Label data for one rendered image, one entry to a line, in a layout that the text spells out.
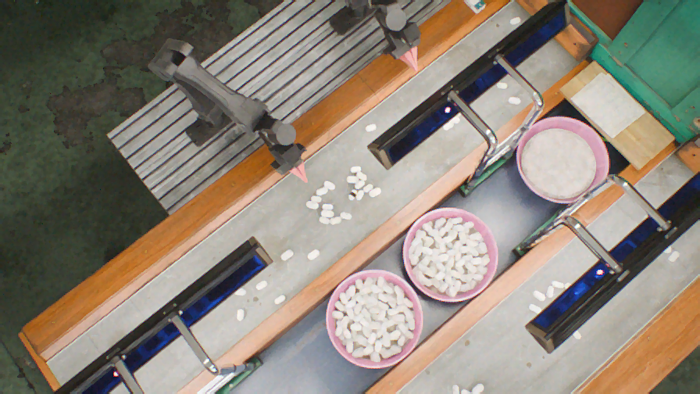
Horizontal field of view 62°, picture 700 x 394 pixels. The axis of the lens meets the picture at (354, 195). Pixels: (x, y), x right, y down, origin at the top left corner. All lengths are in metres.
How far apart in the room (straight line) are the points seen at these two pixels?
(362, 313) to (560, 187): 0.69
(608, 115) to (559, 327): 0.77
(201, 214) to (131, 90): 1.23
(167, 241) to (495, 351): 0.98
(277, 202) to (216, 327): 0.39
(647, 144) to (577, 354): 0.64
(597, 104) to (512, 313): 0.67
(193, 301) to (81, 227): 1.45
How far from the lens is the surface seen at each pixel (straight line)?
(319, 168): 1.75
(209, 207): 1.75
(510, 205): 1.82
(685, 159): 1.89
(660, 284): 1.85
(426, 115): 1.40
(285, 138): 1.51
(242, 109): 1.54
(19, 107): 3.08
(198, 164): 1.90
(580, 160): 1.86
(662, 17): 1.70
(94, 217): 2.74
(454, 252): 1.69
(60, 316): 1.86
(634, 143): 1.89
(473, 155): 1.75
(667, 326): 1.82
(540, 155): 1.83
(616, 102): 1.91
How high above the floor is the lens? 2.40
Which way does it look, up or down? 75 degrees down
